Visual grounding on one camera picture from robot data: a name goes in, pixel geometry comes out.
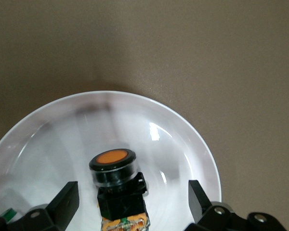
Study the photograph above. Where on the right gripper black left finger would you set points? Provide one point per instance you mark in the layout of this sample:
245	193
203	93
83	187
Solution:
60	209

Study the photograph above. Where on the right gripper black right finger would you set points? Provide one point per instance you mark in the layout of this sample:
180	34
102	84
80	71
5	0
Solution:
207	215

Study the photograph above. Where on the pale pink round plate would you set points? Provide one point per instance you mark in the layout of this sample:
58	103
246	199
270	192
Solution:
50	149

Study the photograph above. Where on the white green push-button switch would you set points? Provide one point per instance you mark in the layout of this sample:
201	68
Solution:
9	214

